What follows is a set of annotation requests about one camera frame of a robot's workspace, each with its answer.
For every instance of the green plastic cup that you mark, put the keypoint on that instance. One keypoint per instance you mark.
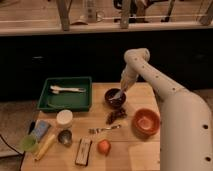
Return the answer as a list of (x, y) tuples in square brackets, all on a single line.
[(29, 144)]

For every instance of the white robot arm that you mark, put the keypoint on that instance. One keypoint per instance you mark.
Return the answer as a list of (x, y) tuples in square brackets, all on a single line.
[(186, 140)]

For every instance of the silver fork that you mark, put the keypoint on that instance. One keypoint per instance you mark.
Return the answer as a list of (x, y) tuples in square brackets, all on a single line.
[(98, 130)]

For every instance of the white brush in tray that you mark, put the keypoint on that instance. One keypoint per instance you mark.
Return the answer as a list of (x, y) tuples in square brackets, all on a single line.
[(60, 89)]

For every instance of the dark purple bowl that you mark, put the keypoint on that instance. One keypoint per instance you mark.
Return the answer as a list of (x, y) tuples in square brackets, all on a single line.
[(110, 101)]

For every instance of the silver metal cup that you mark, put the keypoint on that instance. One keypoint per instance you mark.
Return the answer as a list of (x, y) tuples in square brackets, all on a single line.
[(65, 137)]

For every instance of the brown rectangular box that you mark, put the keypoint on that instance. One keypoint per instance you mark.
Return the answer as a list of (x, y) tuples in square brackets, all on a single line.
[(83, 151)]

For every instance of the blue sponge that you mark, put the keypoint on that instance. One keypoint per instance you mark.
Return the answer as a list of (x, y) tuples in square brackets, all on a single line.
[(40, 129)]

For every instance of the green plastic tray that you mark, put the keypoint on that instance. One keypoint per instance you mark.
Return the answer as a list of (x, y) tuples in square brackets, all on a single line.
[(74, 101)]

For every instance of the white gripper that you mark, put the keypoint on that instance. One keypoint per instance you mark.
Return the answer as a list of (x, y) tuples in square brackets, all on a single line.
[(128, 79)]

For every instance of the orange tomato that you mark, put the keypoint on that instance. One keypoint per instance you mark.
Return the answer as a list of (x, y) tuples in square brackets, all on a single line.
[(104, 147)]

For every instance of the orange bowl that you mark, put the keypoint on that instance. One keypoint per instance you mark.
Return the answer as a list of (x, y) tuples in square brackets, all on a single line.
[(146, 121)]

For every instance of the dark grape bunch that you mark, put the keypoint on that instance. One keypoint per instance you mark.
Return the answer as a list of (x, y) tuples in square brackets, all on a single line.
[(116, 114)]

